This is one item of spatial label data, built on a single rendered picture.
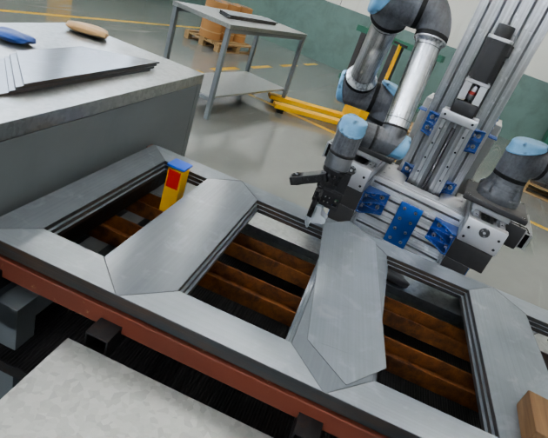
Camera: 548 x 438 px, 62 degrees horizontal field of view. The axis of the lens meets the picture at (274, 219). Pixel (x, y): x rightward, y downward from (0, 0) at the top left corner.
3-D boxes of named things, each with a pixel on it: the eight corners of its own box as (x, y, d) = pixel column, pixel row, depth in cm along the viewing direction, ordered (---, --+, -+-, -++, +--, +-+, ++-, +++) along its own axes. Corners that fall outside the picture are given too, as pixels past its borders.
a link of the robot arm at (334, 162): (327, 152, 128) (331, 146, 135) (321, 167, 130) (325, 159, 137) (351, 162, 127) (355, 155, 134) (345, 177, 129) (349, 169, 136)
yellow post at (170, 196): (170, 225, 149) (183, 173, 141) (157, 219, 150) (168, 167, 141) (177, 219, 154) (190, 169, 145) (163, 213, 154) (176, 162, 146)
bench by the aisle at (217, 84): (206, 120, 467) (231, 20, 422) (155, 94, 487) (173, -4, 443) (284, 105, 618) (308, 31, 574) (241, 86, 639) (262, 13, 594)
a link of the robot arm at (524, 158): (489, 162, 166) (509, 129, 160) (521, 174, 168) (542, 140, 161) (503, 175, 155) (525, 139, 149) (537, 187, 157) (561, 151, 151)
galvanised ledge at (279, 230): (575, 374, 155) (580, 368, 153) (229, 223, 169) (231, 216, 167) (558, 338, 172) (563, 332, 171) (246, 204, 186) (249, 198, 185)
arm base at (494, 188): (477, 184, 174) (491, 161, 170) (516, 202, 170) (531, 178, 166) (475, 194, 161) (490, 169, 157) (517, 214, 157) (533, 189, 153)
